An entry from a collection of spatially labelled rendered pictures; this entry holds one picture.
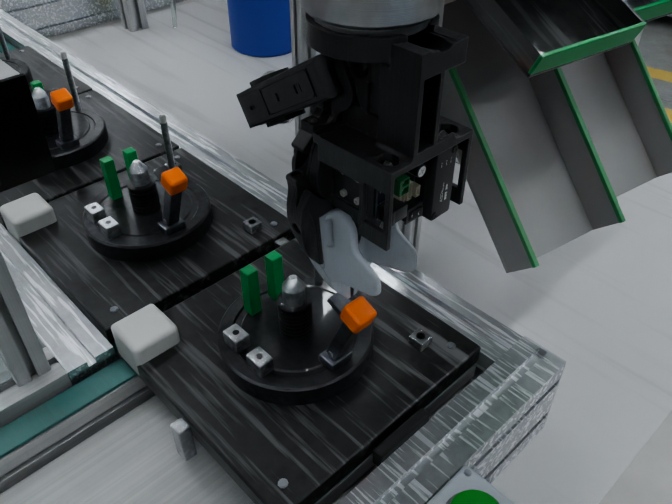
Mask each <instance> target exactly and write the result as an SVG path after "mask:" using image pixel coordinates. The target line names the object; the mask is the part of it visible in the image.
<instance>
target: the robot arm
mask: <svg viewBox="0 0 672 504"><path fill-rule="evenodd" d="M444 2H445V0H300V4H301V6H302V7H303V9H304V10H305V12H306V40H307V43H308V44H309V46H310V47H311V48H313V49H314V50H315V51H317V52H319V53H321V54H319V55H316V56H314V57H312V58H310V59H308V60H306V61H304V62H302V63H300V64H298V65H296V66H294V67H292V68H290V69H288V67H286V68H283V69H280V70H277V71H268V72H266V73H264V74H263V75H262V76H261V77H260V78H258V79H255V80H253V81H252V82H250V86H251V87H250V88H248V89H246V90H245V91H243V92H241V93H238V94H237V95H236V96H237V98H238V101H239V103H240V105H241V108H242V110H243V113H244V115H245V117H246V120H247V122H248V125H249V127H250V128H253V127H255V126H258V125H262V124H265V123H266V125H267V127H271V126H274V125H277V124H287V123H289V122H291V121H292V120H293V119H294V118H295V117H297V116H299V115H301V114H304V113H306V112H305V109H304V108H307V107H310V106H311V110H310V111H311V114H312V115H311V116H308V117H306V118H304V119H302V120H301V129H300V130H299V132H298V134H297V136H296V137H295V139H294V140H293V142H292V143H291V145H292V147H293V148H294V155H293V157H292V172H290V173H288V174H287V175H286V180H287V184H288V195H287V218H288V223H289V226H290V228H291V230H292V232H293V234H294V236H295V237H296V239H297V241H298V243H299V244H300V246H301V248H302V249H303V251H304V253H305V254H306V255H307V256H308V257H309V259H310V260H311V262H312V264H313V265H314V267H315V268H316V270H317V271H318V273H319V274H320V275H321V277H322V278H323V279H324V281H325V282H326V283H327V284H328V285H329V286H330V287H331V288H332V289H333V290H335V291H336V292H337V293H339V294H340V295H342V296H344V297H345V298H347V299H349V298H350V297H351V296H352V295H355V294H356V293H357V291H358V290H359V291H361V292H364V293H366V294H368V295H371V296H377V295H379V294H380V293H381V281H380V278H379V276H378V274H377V273H376V272H375V270H374V269H373V268H372V267H371V265H370V264H371V262H372V263H375V264H379V265H382V266H386V267H389V268H393V269H396V270H399V271H403V272H407V273H409V272H412V271H414V270H415V269H416V267H417V265H418V254H417V251H416V249H415V248H414V247H413V246H412V244H411V243H410V242H409V241H408V240H407V238H406V237H405V236H404V235H403V234H402V232H401V231H400V229H399V227H398V223H397V222H398V221H400V220H402V221H404V224H405V225H407V224H408V223H410V222H411V221H413V220H415V219H416V218H418V217H420V216H423V217H425V218H427V219H429V220H430V221H432V220H434V219H435V218H437V217H438V216H440V215H442V214H443V213H445V212H446V211H448V209H449V205H450V200H451V201H453V202H455V203H457V204H459V205H460V204H462V203H463V196H464V190H465V183H466V176H467V170H468V163H469V157H470V150H471V143H472V137H473V129H471V128H469V127H466V126H464V125H462V124H459V123H457V122H455V121H452V120H450V119H448V118H446V117H443V116H441V115H440V113H441V105H442V96H443V87H444V78H445V71H447V70H449V69H451V68H453V67H456V66H458V65H460V64H462V63H464V62H466V54H467V47H468V39H469V36H466V35H463V34H460V33H457V32H454V31H451V30H448V29H445V28H443V27H440V26H439V18H440V15H439V13H440V12H441V11H442V9H443V7H444ZM458 149H460V150H462V157H461V164H460V172H459V179H458V185H457V184H455V183H453V175H454V168H455V161H456V153H457V150H458Z"/></svg>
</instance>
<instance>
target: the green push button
mask: <svg viewBox="0 0 672 504"><path fill-rule="evenodd" d="M450 504H499V502H498V501H497V500H496V499H495V498H494V497H492V496H491V495H490V494H488V493H486V492H483V491H480V490H474V489H471V490H465V491H462V492H460V493H458V494H457V495H456V496H455V497H454V498H453V499H452V501H451V503H450Z"/></svg>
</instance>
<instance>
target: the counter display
mask: <svg viewBox="0 0 672 504"><path fill-rule="evenodd" d="M55 171H56V168H55V165H54V162H53V159H52V156H51V153H50V150H49V147H48V144H47V141H46V138H45V135H44V132H43V128H42V125H41V122H40V119H39V116H38V113H37V110H36V107H35V104H34V101H33V98H32V95H31V92H30V89H29V86H28V82H27V79H26V76H25V75H24V74H23V73H21V74H18V75H14V76H11V77H8V78H4V79H1V80H0V181H1V183H2V185H1V186H0V192H3V191H6V190H8V189H11V188H13V187H16V186H19V185H21V184H24V183H26V182H29V181H31V180H34V179H37V178H39V177H42V176H44V175H47V174H49V173H52V172H55Z"/></svg>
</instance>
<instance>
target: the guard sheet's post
mask: <svg viewBox="0 0 672 504"><path fill-rule="evenodd" d="M0 354H1V356H2V358H3V360H4V362H5V364H6V366H7V368H8V370H9V372H10V374H11V376H12V378H13V380H14V381H15V383H16V384H17V386H18V387H21V386H23V385H25V384H27V383H29V382H30V381H32V378H31V376H30V373H32V372H34V371H36V372H37V375H38V376H41V375H43V374H45V373H46V372H48V371H50V370H51V367H50V365H49V362H48V360H47V358H46V356H45V353H44V351H43V349H42V346H41V344H40V342H39V339H38V337H37V335H36V332H35V330H34V328H33V325H32V323H31V321H30V318H29V316H28V314H27V311H26V309H25V307H24V304H23V302H22V300H21V298H20V295H19V293H18V291H17V288H16V286H15V284H14V281H13V279H12V277H11V274H10V272H9V270H8V267H7V265H6V263H5V260H4V258H3V256H2V253H1V251H0Z"/></svg>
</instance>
